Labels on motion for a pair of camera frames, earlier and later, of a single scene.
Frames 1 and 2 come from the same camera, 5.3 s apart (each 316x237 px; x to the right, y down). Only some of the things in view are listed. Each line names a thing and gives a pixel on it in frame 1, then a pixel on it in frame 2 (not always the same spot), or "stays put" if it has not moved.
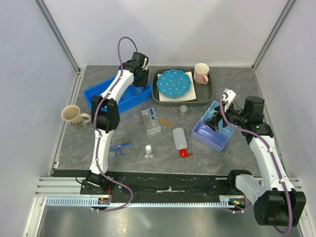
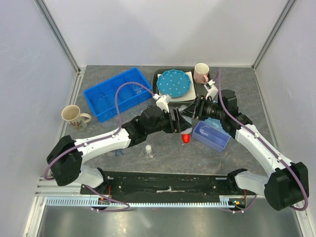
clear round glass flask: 148,149 stays put
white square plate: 190,94 stays put
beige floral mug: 71,114 stays put
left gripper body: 142,81 -> 166,123
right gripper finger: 213,123 -> 190,110
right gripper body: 234,118 -> 208,109
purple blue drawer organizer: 204,134 stays put
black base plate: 149,184 stays put
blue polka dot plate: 174,83 stays put
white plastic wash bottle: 180,141 -> 185,134
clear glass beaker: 138,90 stays put
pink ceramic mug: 201,73 stays put
